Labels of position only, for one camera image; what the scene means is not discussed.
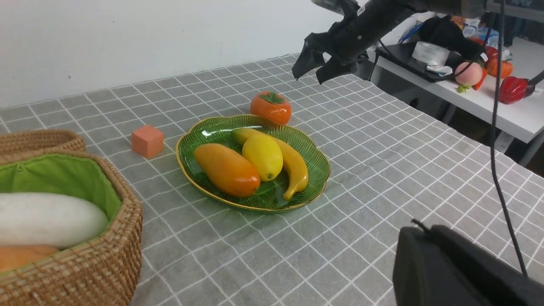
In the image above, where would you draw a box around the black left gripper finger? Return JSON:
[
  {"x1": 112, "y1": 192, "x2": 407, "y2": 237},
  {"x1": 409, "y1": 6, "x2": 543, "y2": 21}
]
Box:
[{"x1": 393, "y1": 220, "x2": 544, "y2": 306}]

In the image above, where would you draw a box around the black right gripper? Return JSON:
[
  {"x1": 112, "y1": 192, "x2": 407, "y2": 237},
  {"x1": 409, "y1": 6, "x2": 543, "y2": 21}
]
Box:
[{"x1": 292, "y1": 0, "x2": 415, "y2": 85}]

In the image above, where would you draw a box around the orange persimmon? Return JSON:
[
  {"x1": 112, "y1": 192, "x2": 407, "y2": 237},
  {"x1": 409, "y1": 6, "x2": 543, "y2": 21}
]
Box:
[{"x1": 250, "y1": 91, "x2": 292, "y2": 125}]

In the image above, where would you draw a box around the yellow banana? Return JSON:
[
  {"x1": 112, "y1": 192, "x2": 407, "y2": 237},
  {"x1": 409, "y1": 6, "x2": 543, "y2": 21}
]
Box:
[{"x1": 231, "y1": 128, "x2": 309, "y2": 201}]

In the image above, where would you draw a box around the yellow lemon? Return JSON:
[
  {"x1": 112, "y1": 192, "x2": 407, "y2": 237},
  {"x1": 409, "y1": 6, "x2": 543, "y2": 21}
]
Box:
[{"x1": 242, "y1": 134, "x2": 283, "y2": 182}]

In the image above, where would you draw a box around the orange mango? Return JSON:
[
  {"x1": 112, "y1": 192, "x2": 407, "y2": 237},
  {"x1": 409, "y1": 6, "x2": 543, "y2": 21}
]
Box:
[{"x1": 193, "y1": 143, "x2": 261, "y2": 197}]

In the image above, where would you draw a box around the white radish with leaves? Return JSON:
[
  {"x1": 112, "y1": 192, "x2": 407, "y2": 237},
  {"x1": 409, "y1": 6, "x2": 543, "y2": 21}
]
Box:
[{"x1": 0, "y1": 193, "x2": 109, "y2": 250}]

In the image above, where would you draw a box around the black tray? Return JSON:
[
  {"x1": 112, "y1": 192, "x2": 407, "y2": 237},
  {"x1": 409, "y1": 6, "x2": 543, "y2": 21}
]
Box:
[{"x1": 375, "y1": 42, "x2": 447, "y2": 83}]

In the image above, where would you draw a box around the black cloth bag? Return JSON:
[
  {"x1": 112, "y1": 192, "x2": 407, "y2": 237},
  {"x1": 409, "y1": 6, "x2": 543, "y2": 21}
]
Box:
[{"x1": 418, "y1": 17, "x2": 485, "y2": 60}]

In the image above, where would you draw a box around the green glass leaf plate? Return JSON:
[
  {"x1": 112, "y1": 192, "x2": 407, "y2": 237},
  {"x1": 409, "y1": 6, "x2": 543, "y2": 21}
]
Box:
[{"x1": 175, "y1": 115, "x2": 331, "y2": 214}]

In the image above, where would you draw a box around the pink peach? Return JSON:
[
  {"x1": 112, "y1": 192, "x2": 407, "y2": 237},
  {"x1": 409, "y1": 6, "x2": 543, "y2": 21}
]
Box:
[{"x1": 455, "y1": 62, "x2": 487, "y2": 93}]

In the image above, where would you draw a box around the red apple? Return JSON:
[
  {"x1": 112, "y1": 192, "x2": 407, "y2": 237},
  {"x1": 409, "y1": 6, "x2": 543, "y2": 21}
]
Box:
[{"x1": 484, "y1": 46, "x2": 499, "y2": 61}]

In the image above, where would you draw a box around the white side table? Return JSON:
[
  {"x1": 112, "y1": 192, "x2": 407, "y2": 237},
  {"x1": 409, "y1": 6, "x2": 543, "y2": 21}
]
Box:
[{"x1": 368, "y1": 36, "x2": 544, "y2": 166}]

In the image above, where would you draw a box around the orange small pumpkin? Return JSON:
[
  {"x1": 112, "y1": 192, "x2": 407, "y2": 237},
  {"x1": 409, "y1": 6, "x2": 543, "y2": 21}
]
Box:
[{"x1": 486, "y1": 58, "x2": 513, "y2": 79}]

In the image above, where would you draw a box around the red bell pepper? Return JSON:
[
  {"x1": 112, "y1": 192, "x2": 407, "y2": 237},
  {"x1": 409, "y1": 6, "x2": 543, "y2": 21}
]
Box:
[{"x1": 498, "y1": 76, "x2": 536, "y2": 105}]

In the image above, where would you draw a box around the orange cube block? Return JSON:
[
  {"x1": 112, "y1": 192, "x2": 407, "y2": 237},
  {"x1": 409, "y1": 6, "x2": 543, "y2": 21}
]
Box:
[{"x1": 131, "y1": 125, "x2": 164, "y2": 159}]

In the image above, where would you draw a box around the woven wicker basket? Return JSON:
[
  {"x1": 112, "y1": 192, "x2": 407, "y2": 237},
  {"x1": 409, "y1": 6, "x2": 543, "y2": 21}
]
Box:
[{"x1": 1, "y1": 148, "x2": 142, "y2": 306}]

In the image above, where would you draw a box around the woven basket lid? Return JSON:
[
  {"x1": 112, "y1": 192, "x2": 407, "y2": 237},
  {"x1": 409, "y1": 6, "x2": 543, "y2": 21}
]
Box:
[{"x1": 0, "y1": 129, "x2": 87, "y2": 156}]

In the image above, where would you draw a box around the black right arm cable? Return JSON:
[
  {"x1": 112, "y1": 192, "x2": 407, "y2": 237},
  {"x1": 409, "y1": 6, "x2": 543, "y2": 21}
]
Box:
[{"x1": 489, "y1": 0, "x2": 530, "y2": 279}]

